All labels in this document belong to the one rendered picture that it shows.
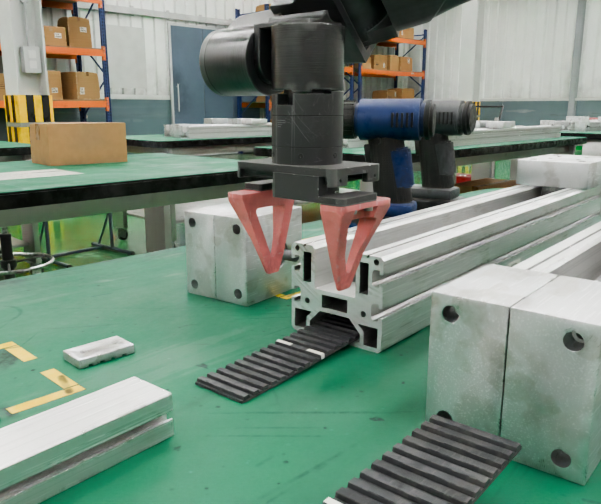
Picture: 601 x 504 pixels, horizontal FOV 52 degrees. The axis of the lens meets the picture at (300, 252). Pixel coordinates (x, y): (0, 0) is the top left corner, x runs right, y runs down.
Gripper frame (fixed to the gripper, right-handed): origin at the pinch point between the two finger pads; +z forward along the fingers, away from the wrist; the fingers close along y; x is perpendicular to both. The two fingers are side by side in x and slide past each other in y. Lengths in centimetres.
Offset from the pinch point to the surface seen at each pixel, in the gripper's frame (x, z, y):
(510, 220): -31.3, -0.6, -4.8
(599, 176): -67, -3, -5
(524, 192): -56, -1, 3
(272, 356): 3.5, 6.8, 0.7
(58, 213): -48, 17, 133
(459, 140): -280, 5, 125
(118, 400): 19.3, 4.1, -1.1
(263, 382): 7.4, 6.9, -2.1
